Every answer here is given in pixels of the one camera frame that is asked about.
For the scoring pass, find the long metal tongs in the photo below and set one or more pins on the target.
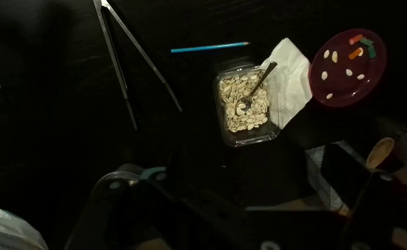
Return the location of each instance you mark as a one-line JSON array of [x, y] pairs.
[[113, 55]]

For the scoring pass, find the green candy piece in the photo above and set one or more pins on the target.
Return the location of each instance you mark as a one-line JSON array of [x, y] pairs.
[[373, 51], [366, 41]]

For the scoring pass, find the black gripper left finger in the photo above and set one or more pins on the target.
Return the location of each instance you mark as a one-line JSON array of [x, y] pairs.
[[106, 212]]

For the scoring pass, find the white lined trash bin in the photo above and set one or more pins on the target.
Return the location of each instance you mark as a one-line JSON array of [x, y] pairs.
[[3, 230]]

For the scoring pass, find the blue pencil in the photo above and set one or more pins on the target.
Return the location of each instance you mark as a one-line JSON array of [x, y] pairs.
[[210, 47]]

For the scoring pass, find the pale seed on plate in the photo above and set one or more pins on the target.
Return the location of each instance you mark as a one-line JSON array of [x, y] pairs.
[[328, 95], [335, 55], [324, 75], [349, 72], [360, 76]]

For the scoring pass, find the metal tea spoon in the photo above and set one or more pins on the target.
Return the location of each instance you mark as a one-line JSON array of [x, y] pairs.
[[263, 76]]

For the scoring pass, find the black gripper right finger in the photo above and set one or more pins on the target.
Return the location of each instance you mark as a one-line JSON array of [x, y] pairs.
[[371, 212]]

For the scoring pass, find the orange candy piece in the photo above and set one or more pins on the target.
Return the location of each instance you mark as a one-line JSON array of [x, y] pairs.
[[356, 52]]

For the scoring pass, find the wooden spoon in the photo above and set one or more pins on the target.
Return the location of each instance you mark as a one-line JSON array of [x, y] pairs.
[[380, 152]]

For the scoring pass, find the red candy piece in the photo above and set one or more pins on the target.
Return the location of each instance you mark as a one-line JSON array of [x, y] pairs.
[[356, 38]]

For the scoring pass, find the maroon round plate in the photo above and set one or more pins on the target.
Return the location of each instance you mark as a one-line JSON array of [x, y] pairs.
[[344, 88]]

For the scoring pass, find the pale seeds pile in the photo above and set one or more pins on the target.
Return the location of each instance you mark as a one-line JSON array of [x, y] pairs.
[[239, 119]]

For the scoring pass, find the white paper napkin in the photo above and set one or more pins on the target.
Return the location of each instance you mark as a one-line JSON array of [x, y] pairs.
[[291, 87]]

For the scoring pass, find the clear square plastic bowl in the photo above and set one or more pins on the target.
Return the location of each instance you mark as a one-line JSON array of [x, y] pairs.
[[249, 138]]

